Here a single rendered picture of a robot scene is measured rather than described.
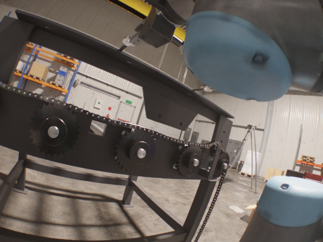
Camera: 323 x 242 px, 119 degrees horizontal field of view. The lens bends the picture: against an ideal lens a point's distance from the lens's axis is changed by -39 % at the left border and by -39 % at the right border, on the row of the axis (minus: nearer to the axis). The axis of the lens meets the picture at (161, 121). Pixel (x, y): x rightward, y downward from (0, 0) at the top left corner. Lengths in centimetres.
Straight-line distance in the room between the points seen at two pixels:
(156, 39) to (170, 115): 46
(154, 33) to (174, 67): 1240
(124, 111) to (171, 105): 951
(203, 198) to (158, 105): 66
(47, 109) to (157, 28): 37
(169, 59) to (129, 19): 439
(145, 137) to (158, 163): 17
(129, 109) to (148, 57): 401
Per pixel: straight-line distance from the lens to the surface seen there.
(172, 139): 63
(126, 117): 1026
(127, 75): 61
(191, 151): 74
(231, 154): 1089
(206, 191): 102
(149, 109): 64
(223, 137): 102
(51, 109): 49
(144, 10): 799
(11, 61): 60
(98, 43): 53
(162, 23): 30
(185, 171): 75
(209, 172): 87
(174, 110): 71
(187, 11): 25
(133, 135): 55
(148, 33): 29
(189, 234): 116
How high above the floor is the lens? 94
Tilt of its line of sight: 4 degrees up
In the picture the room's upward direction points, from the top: 17 degrees clockwise
